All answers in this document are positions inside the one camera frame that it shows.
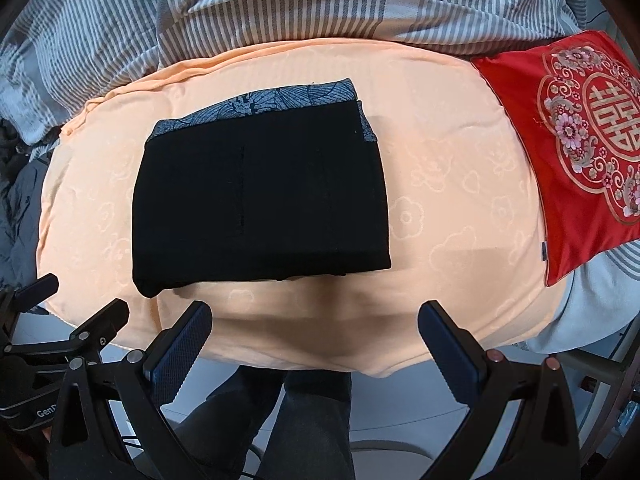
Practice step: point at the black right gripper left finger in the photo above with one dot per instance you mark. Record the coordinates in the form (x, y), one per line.
(85, 441)

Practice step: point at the black pants with patterned stripe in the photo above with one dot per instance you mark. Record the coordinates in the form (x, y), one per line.
(268, 185)

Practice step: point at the light grey bed sheet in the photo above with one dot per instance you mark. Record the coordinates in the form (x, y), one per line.
(601, 296)

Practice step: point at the dark grey quilted jacket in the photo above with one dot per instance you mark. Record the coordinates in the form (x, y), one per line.
(23, 169)

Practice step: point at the peach bed sheet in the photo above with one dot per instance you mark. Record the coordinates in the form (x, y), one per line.
(466, 228)

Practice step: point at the red embroidered pillow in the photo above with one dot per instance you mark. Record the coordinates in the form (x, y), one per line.
(575, 107)

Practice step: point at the grey striped duvet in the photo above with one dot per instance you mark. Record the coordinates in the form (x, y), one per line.
(59, 54)

